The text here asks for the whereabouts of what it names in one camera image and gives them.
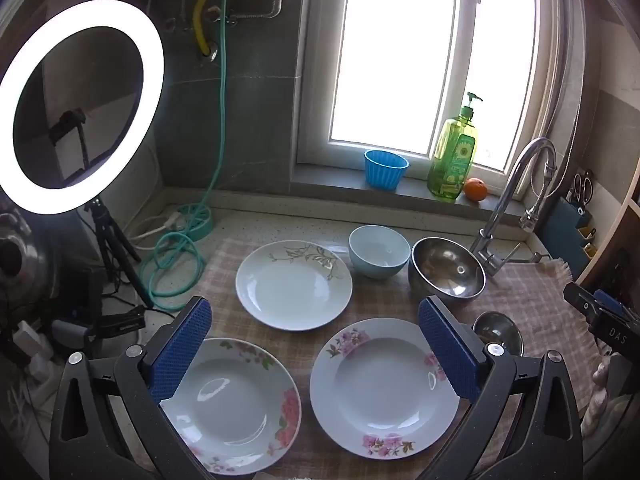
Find teal cable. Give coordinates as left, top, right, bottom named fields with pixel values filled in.
left=139, top=0, right=236, bottom=312

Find chrome faucet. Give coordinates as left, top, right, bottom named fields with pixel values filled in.
left=467, top=137, right=558, bottom=278

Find large steel bowl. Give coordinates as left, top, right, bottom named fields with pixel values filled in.
left=407, top=236, right=487, bottom=301

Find pink floral white plate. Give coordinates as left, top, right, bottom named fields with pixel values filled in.
left=309, top=317, right=461, bottom=459
left=160, top=337, right=302, bottom=476

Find orange fruit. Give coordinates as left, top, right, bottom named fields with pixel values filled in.
left=463, top=177, right=488, bottom=202

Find ring light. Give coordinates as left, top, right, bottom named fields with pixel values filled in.
left=0, top=0, right=166, bottom=215

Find white power adapters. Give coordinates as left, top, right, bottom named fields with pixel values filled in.
left=12, top=320, right=56, bottom=386

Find yellow hose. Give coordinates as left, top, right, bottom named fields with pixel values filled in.
left=192, top=0, right=223, bottom=56

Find spare grey gripper device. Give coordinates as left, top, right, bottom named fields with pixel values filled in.
left=50, top=265, right=176, bottom=356

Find green dish soap bottle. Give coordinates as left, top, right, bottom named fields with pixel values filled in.
left=426, top=91, right=483, bottom=203

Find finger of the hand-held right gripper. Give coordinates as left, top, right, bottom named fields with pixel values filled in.
left=563, top=282, right=602, bottom=319
left=595, top=290, right=626, bottom=319

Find white cable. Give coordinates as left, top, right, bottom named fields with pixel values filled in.
left=125, top=212, right=186, bottom=251

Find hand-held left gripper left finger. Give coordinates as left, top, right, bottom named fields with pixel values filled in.
left=48, top=296, right=213, bottom=480

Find blue ribbed cup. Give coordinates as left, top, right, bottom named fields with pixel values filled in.
left=364, top=149, right=410, bottom=192

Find steel pot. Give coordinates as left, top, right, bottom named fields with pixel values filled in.
left=0, top=200, right=71, bottom=361

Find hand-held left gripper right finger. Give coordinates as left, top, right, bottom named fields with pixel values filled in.
left=417, top=295, right=583, bottom=480

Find leaf print white plate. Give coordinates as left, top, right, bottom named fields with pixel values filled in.
left=235, top=240, right=353, bottom=332

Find checked beige cloth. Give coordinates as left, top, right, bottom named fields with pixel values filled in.
left=120, top=237, right=601, bottom=480

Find window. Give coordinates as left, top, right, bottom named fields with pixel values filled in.
left=297, top=0, right=566, bottom=196

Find light blue ceramic bowl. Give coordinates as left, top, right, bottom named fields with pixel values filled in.
left=348, top=225, right=412, bottom=280

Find teal power strip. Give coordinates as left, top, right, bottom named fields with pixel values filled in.
left=175, top=203, right=213, bottom=241

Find scissors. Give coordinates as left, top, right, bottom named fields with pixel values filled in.
left=572, top=170, right=596, bottom=211

